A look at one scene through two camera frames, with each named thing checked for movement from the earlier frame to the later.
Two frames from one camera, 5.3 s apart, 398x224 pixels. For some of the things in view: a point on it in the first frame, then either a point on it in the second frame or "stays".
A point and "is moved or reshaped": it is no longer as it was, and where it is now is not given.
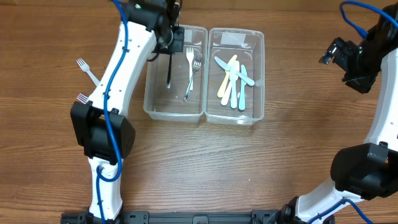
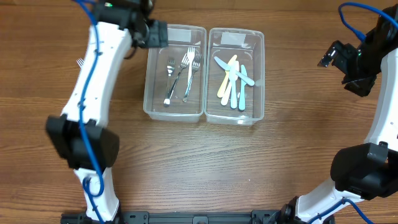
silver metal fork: (196, 65) stays
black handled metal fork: (168, 83) -> (183, 65)
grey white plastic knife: (227, 67) stays
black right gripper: (356, 83) stays
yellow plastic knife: (226, 78) stays
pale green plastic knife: (242, 91) stays
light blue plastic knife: (234, 74) stays
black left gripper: (173, 45) -> (158, 35)
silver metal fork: (82, 98) is moved or reshaped
